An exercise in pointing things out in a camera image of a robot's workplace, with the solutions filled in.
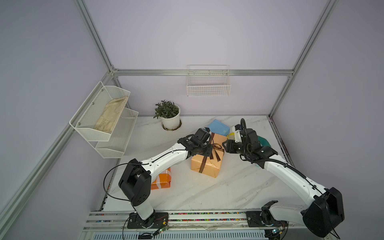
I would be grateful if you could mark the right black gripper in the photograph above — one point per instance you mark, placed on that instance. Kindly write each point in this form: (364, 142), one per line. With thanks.
(231, 144)

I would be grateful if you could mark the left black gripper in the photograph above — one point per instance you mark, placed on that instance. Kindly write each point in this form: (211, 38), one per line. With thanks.
(207, 153)

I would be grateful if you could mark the brown ribbon bow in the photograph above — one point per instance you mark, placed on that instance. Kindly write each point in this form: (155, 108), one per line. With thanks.
(211, 165)

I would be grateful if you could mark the light blue gift box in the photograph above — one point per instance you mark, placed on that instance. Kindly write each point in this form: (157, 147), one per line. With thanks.
(219, 128)

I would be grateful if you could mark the tan gift box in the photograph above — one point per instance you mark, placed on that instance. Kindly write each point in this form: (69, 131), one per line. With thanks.
(197, 159)

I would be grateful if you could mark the yellow ribbon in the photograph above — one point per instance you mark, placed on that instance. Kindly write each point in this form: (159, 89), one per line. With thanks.
(231, 136)

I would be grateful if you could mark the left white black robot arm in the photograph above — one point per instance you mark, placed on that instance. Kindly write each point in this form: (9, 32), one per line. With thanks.
(137, 177)

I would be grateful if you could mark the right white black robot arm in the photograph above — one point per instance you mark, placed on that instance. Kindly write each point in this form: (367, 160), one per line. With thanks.
(322, 210)

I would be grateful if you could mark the orange gift box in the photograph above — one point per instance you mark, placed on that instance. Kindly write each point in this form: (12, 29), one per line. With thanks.
(163, 180)

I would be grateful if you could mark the potted green plant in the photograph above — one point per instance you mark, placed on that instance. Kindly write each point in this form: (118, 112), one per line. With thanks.
(169, 113)

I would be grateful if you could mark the beige cloth in shelf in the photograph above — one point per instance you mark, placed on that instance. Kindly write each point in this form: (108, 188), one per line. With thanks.
(110, 115)

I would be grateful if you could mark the white two-tier mesh shelf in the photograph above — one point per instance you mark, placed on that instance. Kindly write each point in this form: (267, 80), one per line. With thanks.
(109, 146)

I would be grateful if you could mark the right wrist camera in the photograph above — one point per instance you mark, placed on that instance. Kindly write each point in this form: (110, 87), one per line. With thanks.
(237, 134)

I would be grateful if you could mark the white wire wall basket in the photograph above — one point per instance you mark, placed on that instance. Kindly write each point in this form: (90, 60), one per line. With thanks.
(208, 81)

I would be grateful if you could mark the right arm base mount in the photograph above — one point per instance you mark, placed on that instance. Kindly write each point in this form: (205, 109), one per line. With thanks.
(263, 217)

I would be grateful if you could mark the aluminium frame rail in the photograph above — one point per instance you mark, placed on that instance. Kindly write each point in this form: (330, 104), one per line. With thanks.
(181, 220)

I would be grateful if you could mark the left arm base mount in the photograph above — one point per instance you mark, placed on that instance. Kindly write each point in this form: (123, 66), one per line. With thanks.
(155, 221)

